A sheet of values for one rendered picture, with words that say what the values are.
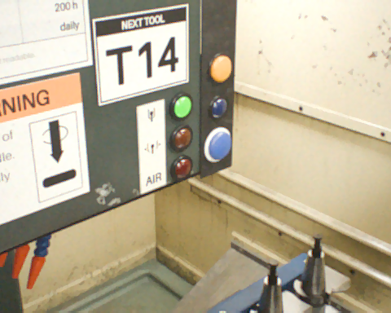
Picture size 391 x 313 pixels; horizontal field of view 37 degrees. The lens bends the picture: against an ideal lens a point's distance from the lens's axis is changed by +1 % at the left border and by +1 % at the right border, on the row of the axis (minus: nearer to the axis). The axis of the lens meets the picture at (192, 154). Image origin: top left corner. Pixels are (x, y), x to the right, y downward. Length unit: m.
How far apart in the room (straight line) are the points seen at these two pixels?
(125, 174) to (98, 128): 0.06
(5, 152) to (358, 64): 0.98
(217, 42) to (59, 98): 0.17
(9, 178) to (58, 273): 1.48
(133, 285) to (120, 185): 1.57
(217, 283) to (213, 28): 1.26
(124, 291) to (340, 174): 0.95
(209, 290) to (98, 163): 1.25
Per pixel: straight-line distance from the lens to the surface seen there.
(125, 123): 0.51
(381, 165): 1.36
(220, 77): 0.56
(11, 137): 0.46
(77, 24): 0.46
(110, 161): 0.51
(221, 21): 0.56
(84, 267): 1.99
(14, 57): 0.44
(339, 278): 1.09
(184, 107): 0.54
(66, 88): 0.47
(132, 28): 0.49
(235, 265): 1.75
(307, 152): 1.48
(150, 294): 2.05
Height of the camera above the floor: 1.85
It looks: 25 degrees down
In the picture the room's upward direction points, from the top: straight up
